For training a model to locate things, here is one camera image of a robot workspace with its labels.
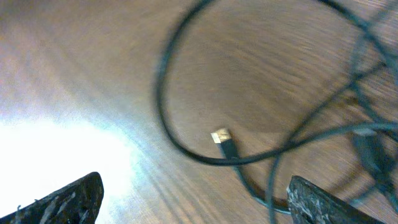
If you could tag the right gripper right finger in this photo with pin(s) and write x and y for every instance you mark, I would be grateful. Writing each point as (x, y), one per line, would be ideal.
(309, 203)

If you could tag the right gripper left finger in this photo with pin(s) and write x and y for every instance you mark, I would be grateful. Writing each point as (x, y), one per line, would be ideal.
(78, 202)

